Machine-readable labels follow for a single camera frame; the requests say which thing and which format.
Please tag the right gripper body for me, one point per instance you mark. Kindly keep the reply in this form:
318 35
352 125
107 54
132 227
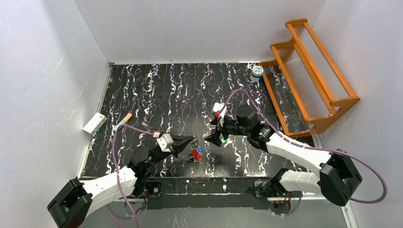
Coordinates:
221 129

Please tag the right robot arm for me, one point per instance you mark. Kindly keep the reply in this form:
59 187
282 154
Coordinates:
329 174

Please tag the aluminium rail frame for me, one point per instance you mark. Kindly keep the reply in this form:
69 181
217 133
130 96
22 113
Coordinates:
226 192

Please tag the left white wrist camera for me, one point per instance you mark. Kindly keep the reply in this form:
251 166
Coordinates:
164 140

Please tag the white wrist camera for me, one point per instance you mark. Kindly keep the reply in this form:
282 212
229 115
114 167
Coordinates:
218 114
164 140

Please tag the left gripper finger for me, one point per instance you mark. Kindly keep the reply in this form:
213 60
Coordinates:
176 149
182 141

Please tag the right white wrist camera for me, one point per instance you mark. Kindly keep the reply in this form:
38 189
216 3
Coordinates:
218 114

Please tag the small white blue jar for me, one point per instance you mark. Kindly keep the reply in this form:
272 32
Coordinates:
256 73

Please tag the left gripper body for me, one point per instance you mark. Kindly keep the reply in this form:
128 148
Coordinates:
174 146

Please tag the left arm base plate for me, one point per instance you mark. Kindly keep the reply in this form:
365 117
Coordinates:
148 190

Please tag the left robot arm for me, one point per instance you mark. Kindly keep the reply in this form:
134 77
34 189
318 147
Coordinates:
78 199

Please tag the keyring with coloured tags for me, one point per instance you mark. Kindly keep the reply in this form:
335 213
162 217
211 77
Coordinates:
195 152

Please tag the orange wooden rack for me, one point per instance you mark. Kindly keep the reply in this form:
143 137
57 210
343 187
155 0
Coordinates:
307 89

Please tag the white cardboard box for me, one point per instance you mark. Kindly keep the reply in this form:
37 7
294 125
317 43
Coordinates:
94 123

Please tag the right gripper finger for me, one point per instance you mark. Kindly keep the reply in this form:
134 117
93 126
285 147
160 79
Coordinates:
226 130
215 136

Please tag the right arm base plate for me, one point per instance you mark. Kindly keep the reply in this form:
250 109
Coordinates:
264 189

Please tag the orange white marker tube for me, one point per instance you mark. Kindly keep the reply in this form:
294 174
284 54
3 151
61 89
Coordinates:
123 121

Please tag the green tagged loose key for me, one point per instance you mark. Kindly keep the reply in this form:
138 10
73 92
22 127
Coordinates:
226 142

